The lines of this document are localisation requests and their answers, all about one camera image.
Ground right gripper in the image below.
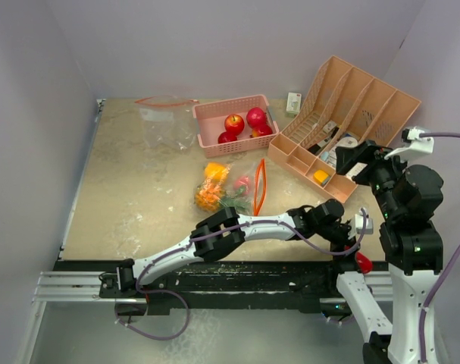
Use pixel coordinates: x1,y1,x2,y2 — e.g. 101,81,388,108
336,137,418,218

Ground fake red yellow mango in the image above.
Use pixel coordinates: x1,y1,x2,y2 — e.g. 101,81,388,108
355,252,373,275

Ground fake red apple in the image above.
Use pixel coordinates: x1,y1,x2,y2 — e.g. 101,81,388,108
217,131,238,144
246,107,268,128
250,124,273,138
224,114,245,136

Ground clear zip bag mixed fruit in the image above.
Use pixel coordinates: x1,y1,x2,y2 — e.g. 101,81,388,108
194,158,268,216

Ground fake yellow pepper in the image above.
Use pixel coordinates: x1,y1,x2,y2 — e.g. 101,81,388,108
204,162,230,184

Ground fake pineapple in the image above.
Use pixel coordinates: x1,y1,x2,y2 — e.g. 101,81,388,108
194,179,251,213

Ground pink plastic basket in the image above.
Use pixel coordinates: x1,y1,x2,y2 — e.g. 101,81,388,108
192,95,279,158

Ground clear zip bag red apples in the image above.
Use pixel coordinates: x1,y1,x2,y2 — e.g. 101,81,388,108
135,96,199,151

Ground fake pink peach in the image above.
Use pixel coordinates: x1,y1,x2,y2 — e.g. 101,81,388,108
233,175,251,195

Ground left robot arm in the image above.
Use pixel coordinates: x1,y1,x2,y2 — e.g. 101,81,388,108
99,199,371,298

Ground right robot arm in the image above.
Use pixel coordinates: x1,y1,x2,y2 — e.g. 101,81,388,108
324,140,443,363

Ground orange desk file organizer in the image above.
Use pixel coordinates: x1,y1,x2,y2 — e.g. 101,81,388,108
268,56,421,202

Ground small white box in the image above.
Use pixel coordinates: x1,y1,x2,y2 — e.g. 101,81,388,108
286,92,302,117

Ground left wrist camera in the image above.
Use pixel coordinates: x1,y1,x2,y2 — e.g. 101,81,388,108
350,212,374,237

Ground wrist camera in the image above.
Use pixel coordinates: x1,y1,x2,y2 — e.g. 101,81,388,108
384,127,434,162
350,212,374,237

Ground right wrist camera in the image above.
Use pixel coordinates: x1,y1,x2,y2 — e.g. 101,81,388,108
384,127,434,162

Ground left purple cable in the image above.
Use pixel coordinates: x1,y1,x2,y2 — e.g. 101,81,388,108
114,207,369,340

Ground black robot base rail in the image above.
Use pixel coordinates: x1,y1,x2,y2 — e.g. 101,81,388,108
96,259,393,315

